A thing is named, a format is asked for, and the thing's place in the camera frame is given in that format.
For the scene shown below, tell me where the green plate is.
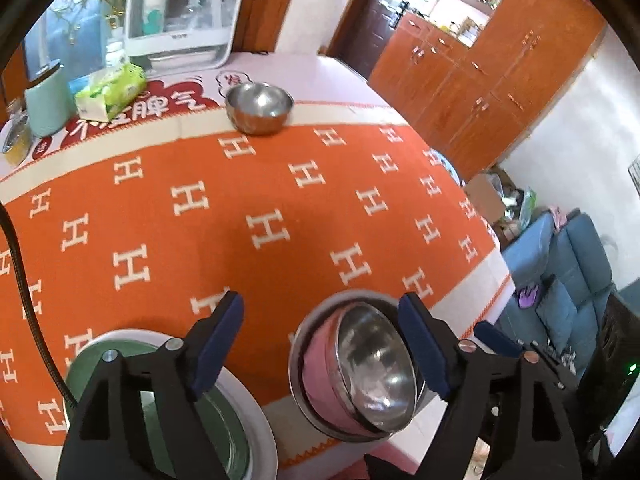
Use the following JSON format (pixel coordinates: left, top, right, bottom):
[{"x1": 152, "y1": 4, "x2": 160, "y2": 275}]
[{"x1": 65, "y1": 338, "x2": 250, "y2": 479}]

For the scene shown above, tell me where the pink steel bowl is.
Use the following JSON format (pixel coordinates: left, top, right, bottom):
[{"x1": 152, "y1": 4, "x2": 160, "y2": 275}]
[{"x1": 300, "y1": 303, "x2": 396, "y2": 437}]

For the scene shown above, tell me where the plain white plate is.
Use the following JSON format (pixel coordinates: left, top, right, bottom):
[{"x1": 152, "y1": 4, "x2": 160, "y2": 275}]
[{"x1": 79, "y1": 328, "x2": 278, "y2": 479}]

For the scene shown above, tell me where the large steel bowl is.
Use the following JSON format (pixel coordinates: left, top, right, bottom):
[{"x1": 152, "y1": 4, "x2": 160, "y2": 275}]
[{"x1": 288, "y1": 289, "x2": 435, "y2": 443}]

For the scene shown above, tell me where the small copper steel bowl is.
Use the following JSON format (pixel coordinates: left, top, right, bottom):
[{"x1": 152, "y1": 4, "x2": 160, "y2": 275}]
[{"x1": 226, "y1": 81, "x2": 295, "y2": 136}]

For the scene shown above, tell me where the blue sofa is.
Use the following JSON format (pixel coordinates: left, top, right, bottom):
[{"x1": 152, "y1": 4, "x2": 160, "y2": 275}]
[{"x1": 496, "y1": 210, "x2": 615, "y2": 376}]

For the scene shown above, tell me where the cardboard box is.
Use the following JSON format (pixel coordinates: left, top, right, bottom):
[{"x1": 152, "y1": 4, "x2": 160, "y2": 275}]
[{"x1": 463, "y1": 169, "x2": 537, "y2": 250}]

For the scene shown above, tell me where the orange H-pattern blanket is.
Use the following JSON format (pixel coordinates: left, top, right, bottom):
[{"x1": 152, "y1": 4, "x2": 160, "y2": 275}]
[{"x1": 1, "y1": 103, "x2": 513, "y2": 479}]

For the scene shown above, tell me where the wooden cabinet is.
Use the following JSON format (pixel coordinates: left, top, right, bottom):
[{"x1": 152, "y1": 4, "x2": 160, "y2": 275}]
[{"x1": 368, "y1": 0, "x2": 605, "y2": 179}]

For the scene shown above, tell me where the yellow tin can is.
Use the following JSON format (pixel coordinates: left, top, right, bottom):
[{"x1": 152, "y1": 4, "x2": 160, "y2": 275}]
[{"x1": 1, "y1": 116, "x2": 32, "y2": 168}]

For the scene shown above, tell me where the dark brown door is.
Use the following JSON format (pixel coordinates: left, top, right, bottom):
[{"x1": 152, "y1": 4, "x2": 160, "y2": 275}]
[{"x1": 321, "y1": 0, "x2": 420, "y2": 79}]

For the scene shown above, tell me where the mint green canister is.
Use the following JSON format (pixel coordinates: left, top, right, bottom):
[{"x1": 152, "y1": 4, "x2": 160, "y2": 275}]
[{"x1": 24, "y1": 60, "x2": 76, "y2": 139}]

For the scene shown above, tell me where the green tissue pack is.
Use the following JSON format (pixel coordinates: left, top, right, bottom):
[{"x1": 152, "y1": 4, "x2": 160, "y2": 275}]
[{"x1": 74, "y1": 63, "x2": 146, "y2": 122}]

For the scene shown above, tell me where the pink printed tablecloth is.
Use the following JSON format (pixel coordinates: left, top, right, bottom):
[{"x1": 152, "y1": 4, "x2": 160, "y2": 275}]
[{"x1": 1, "y1": 53, "x2": 407, "y2": 180}]

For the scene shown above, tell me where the white dish rack box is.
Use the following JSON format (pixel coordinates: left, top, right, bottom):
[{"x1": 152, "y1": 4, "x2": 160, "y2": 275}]
[{"x1": 124, "y1": 0, "x2": 242, "y2": 73}]

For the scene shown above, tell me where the black cable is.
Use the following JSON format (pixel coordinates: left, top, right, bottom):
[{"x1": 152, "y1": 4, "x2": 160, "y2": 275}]
[{"x1": 0, "y1": 201, "x2": 79, "y2": 409}]

